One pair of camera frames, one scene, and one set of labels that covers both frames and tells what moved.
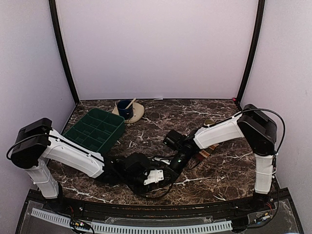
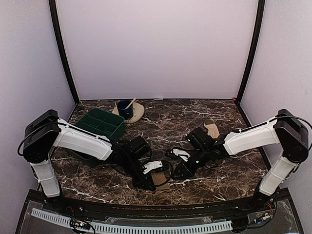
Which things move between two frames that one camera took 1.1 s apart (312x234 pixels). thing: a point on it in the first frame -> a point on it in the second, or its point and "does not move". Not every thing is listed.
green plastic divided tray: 96,129 does not move
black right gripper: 173,169 -> 187,171
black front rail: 100,209 does not move
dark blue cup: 127,113 does not move
